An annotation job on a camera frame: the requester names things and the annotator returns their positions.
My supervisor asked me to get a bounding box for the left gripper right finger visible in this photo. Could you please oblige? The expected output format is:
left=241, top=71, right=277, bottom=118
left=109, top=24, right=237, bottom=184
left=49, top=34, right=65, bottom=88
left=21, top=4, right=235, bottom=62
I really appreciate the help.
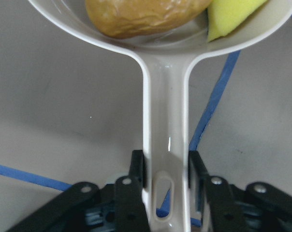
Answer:
left=188, top=151, right=243, bottom=232

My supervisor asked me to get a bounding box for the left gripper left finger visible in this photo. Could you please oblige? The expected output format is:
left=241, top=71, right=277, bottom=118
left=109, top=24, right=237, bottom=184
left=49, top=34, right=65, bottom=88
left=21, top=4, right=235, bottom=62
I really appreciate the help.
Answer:
left=115, top=150, right=150, bottom=232

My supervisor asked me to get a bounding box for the beige plastic dustpan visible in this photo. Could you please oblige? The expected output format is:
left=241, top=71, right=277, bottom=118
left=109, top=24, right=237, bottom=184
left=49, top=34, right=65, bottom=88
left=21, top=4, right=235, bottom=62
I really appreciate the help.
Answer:
left=31, top=0, right=292, bottom=232

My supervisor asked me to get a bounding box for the orange peel trash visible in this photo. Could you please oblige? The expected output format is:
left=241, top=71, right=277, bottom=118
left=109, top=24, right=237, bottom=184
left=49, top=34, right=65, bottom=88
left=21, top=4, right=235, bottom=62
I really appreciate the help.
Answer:
left=85, top=0, right=212, bottom=39

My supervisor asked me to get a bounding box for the yellow sponge piece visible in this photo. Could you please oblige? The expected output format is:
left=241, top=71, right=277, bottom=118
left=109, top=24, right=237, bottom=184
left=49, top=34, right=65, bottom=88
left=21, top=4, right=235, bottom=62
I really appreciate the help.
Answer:
left=207, top=0, right=266, bottom=42

